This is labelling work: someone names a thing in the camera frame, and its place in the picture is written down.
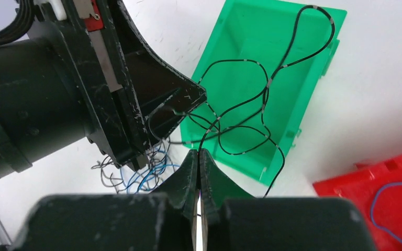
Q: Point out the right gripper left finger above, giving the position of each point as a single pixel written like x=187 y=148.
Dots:
x=164 y=219

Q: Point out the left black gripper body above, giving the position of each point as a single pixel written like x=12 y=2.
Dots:
x=84 y=35

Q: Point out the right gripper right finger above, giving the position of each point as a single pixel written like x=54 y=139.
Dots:
x=235 y=220

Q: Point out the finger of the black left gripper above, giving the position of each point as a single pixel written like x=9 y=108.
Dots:
x=163 y=93

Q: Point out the green plastic bin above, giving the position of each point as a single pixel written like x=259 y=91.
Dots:
x=260 y=67

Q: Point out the red plastic double bin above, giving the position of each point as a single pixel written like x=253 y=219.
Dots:
x=376 y=190

